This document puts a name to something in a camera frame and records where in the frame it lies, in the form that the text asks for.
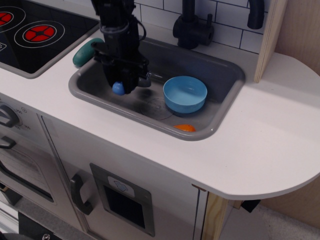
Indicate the light blue plastic bowl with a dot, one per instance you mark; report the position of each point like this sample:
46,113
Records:
184,94

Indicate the light wooden side panel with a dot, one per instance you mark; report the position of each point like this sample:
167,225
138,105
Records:
271,33

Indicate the orange toy food piece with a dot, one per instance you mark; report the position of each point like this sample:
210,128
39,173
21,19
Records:
185,127

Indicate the grey cabinet door handle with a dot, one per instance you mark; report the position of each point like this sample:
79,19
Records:
76,183

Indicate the black toy faucet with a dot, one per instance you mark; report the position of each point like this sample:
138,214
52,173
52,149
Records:
191,33

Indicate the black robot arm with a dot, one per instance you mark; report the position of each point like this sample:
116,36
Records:
114,10

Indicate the blue and grey toy spoon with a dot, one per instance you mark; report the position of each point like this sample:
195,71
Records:
118,88

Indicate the green toy vegetable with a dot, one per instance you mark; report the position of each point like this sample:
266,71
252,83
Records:
85,53

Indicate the black toy stovetop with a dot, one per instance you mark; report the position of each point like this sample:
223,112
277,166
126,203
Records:
34,36

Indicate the grey ice dispenser panel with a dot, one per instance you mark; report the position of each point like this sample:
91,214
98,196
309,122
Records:
125,200

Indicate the grey plastic sink basin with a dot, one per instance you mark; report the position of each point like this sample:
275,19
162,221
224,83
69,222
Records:
223,80

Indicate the white toy oven door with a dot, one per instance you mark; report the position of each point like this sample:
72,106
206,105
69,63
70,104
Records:
31,172

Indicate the grey oven door handle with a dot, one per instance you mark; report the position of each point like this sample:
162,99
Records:
7,143

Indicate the grey oven knob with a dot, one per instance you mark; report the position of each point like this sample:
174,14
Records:
8,117

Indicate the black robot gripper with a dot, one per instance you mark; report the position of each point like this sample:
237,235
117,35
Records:
119,55

